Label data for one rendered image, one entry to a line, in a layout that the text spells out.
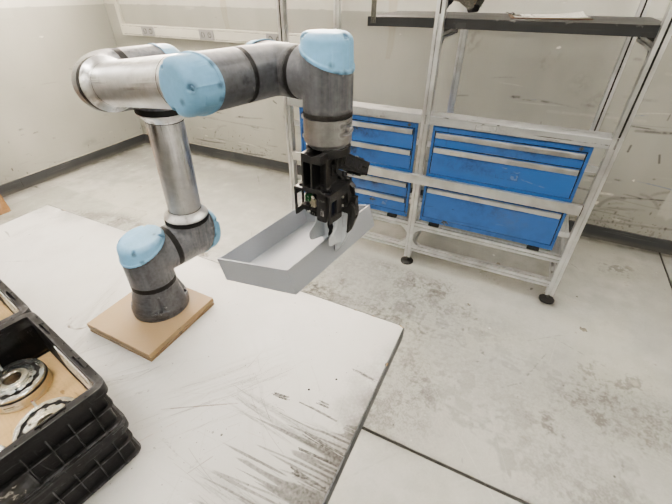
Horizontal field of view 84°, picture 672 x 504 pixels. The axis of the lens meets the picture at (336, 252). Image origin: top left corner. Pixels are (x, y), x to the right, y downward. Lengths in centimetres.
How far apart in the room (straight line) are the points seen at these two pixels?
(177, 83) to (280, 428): 68
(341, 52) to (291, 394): 71
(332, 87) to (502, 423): 155
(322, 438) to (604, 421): 141
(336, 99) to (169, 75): 21
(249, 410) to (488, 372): 130
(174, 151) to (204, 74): 47
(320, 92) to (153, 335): 78
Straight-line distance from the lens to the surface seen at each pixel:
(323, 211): 61
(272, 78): 60
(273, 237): 87
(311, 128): 58
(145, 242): 104
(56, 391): 95
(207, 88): 53
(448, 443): 172
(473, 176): 213
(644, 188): 311
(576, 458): 187
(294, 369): 97
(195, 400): 98
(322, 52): 55
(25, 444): 77
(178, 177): 101
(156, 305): 112
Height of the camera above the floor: 148
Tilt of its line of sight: 36 degrees down
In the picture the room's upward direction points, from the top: straight up
